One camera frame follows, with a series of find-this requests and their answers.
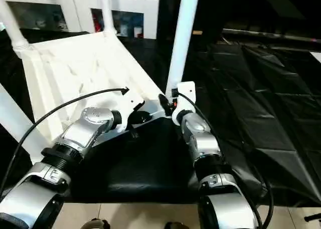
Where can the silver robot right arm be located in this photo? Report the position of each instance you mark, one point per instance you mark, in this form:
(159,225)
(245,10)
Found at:
(205,141)

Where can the white plastic table top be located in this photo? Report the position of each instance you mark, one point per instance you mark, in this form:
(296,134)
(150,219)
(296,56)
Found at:
(75,63)

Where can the white paper sheet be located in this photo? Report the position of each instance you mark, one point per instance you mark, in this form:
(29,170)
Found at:
(316,56)

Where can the black work surface mat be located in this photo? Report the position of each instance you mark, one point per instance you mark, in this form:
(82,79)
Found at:
(250,101)

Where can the black backdrop cloth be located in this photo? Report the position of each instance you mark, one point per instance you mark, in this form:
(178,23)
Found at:
(250,6)

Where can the short black bar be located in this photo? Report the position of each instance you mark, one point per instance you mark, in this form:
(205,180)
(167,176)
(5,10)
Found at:
(313,216)

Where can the small white jar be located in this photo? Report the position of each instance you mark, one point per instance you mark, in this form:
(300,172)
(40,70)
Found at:
(137,32)

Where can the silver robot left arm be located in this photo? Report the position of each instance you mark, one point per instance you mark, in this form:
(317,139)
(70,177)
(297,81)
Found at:
(80,131)

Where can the brown round robot part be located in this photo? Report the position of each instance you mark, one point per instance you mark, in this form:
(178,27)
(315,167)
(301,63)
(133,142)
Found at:
(96,224)
(176,225)

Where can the long dark metal rod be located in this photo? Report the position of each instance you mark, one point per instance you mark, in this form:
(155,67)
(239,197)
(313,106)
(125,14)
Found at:
(270,34)

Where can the red bottle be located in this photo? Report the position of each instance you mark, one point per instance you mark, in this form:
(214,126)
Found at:
(96,22)

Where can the small yellow label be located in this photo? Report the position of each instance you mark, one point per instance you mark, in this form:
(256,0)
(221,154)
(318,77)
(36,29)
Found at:
(197,32)

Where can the white plastic table leg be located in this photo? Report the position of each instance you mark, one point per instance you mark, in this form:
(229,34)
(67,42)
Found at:
(183,38)
(17,118)
(13,26)
(106,11)

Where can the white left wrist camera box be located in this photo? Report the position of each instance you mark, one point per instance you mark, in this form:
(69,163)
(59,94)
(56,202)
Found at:
(130,101)

